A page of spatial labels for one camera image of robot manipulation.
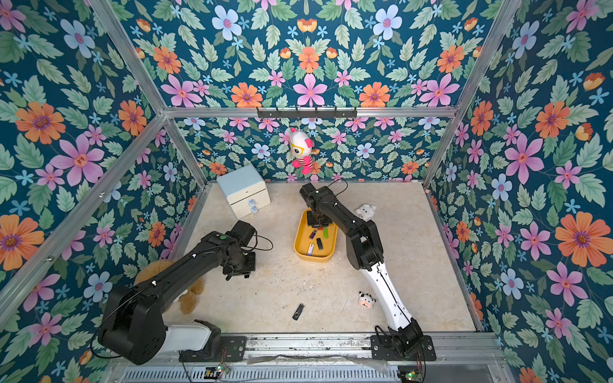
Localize yellow plastic storage box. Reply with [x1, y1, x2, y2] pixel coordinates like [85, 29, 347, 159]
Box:
[294, 209, 338, 263]

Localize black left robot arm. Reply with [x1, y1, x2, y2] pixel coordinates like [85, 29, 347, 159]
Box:
[95, 221, 256, 365]

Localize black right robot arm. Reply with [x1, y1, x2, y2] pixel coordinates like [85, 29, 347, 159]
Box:
[299, 183, 424, 359]

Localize black swivel usb flash drive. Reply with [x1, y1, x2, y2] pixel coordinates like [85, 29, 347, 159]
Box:
[292, 303, 305, 321]

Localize white plush sheep toy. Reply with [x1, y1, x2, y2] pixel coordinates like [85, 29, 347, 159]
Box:
[355, 204, 377, 221]

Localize brown teddy bear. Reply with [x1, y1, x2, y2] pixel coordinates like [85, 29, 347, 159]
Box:
[134, 259, 205, 315]

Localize light blue mini drawer cabinet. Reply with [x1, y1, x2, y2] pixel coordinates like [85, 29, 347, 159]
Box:
[217, 164, 271, 219]

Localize pink white doll toy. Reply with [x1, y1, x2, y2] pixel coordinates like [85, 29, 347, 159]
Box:
[290, 128, 314, 176]

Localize small cow figurine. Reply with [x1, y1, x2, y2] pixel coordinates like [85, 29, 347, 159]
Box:
[359, 291, 376, 309]

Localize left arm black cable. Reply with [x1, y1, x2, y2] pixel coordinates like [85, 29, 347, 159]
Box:
[248, 233, 275, 253]

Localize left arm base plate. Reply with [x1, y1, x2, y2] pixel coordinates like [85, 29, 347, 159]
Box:
[179, 335, 247, 363]

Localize black hook rail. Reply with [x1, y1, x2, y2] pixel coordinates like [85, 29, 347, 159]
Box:
[256, 107, 358, 120]

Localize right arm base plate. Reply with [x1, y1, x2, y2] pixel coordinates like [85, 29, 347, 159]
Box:
[370, 334, 437, 362]

